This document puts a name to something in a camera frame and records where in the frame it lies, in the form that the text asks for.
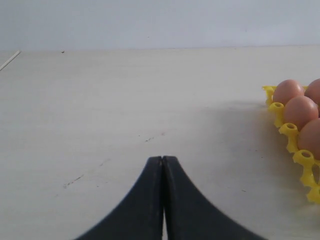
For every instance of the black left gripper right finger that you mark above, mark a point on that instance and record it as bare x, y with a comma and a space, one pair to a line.
189, 215

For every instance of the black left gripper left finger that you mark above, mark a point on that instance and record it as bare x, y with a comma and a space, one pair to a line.
139, 216

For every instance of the brown egg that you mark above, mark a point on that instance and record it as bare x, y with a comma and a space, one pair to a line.
299, 111
287, 90
309, 138
313, 91

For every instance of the yellow plastic egg tray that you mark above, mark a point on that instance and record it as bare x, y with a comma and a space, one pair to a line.
302, 157

